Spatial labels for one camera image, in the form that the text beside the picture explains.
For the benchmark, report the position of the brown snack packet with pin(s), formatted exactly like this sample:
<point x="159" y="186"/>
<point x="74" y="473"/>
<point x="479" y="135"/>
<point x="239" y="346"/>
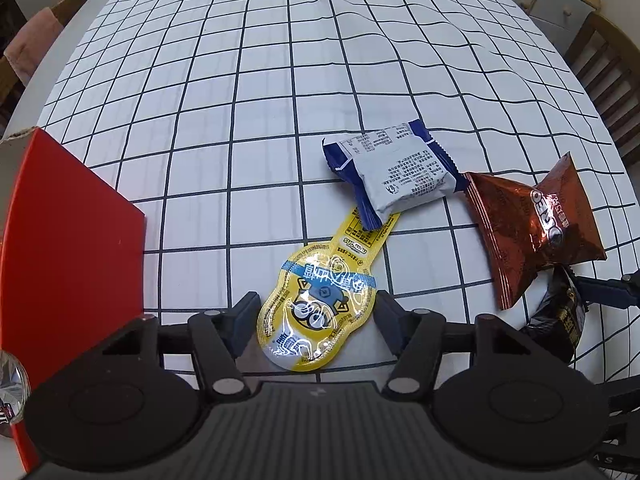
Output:
<point x="515" y="225"/>

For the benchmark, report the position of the white blue snack packet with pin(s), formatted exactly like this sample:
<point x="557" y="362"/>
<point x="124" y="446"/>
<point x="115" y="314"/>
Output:
<point x="400" y="175"/>

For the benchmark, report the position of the wooden side cabinet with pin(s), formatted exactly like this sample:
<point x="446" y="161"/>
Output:
<point x="550" y="5"/>

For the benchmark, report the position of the checked white tablecloth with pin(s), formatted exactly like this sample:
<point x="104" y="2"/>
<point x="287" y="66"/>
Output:
<point x="250" y="85"/>

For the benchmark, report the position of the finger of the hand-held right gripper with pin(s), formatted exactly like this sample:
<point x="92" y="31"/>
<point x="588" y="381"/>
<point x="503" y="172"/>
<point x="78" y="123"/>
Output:
<point x="600" y="291"/>

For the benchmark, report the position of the yellow snack packet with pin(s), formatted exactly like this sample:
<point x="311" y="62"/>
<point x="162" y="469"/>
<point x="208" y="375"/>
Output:
<point x="320" y="300"/>

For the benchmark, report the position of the silver foil snack packet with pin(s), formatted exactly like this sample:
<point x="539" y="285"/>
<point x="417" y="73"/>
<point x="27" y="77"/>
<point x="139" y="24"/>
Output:
<point x="12" y="390"/>

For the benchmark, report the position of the red and white cardboard box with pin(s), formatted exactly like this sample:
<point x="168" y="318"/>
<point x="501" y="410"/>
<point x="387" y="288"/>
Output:
<point x="65" y="240"/>

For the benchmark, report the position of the pink towel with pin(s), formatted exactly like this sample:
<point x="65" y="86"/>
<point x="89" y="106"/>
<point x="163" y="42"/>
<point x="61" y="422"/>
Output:
<point x="30" y="45"/>

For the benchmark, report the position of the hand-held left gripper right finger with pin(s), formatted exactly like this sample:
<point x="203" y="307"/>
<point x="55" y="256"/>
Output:
<point x="386" y="320"/>

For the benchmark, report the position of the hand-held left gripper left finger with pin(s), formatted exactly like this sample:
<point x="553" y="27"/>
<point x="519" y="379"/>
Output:
<point x="247" y="319"/>

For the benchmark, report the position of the wooden slatted chair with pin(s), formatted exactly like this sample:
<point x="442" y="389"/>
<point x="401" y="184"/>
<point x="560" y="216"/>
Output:
<point x="607" y="75"/>

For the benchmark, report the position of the black snack packet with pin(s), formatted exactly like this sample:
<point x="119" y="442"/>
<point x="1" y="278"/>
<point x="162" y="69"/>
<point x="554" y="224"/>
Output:
<point x="560" y="320"/>

